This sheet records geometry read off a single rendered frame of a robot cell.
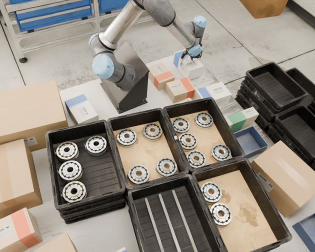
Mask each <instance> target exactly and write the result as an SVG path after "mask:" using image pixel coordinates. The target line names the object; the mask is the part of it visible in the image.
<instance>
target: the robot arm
mask: <svg viewBox="0 0 315 252"><path fill-rule="evenodd" d="M143 12H147V13H148V14H149V15H150V16H151V17H152V18H153V19H154V20H155V21H156V22H157V23H158V24H159V25H160V26H161V27H164V28H166V29H167V30H168V31H169V32H170V33H171V34H172V35H173V36H174V37H175V38H176V39H177V40H178V41H179V42H180V43H181V44H182V45H183V46H184V47H185V48H186V50H185V51H184V52H183V54H182V56H181V59H180V64H179V65H180V66H181V65H182V63H183V64H185V65H186V64H187V63H188V62H187V59H188V57H189V56H190V59H191V60H193V58H197V59H199V58H200V59H201V56H202V53H203V51H202V49H201V47H202V44H201V41H202V38H203V35H204V31H205V27H206V23H207V20H206V18H205V17H203V16H200V15H198V16H196V17H195V18H194V20H193V21H191V22H184V23H182V22H181V21H180V20H179V19H178V17H177V16H176V12H175V10H174V9H173V8H172V6H171V4H170V2H169V0H129V1H128V2H127V3H126V5H125V6H124V7H123V9H122V10H121V11H120V13H119V14H118V15H117V16H116V18H115V19H114V20H113V22H112V23H111V24H110V25H109V27H108V28H107V29H106V31H105V32H99V33H97V34H94V35H93V36H92V37H91V38H90V39H89V43H88V44H89V50H90V52H91V54H92V57H93V61H92V62H93V64H92V70H93V72H94V73H95V74H96V75H97V76H99V77H100V78H102V79H106V80H108V81H110V82H113V83H114V84H115V85H116V86H117V87H118V88H119V89H121V90H129V89H130V88H132V87H133V86H134V84H135V83H136V80H137V76H138V74H137V70H136V68H135V67H134V66H132V65H130V64H122V63H120V62H118V61H117V60H116V57H115V55H114V50H115V49H116V48H117V47H118V44H117V42H118V41H119V40H120V39H121V38H122V36H123V35H124V34H125V33H126V32H127V31H128V29H129V28H130V27H131V26H132V25H133V23H134V22H135V21H136V20H137V19H138V17H139V16H140V15H141V14H142V13H143ZM187 54H189V56H188V55H187Z"/></svg>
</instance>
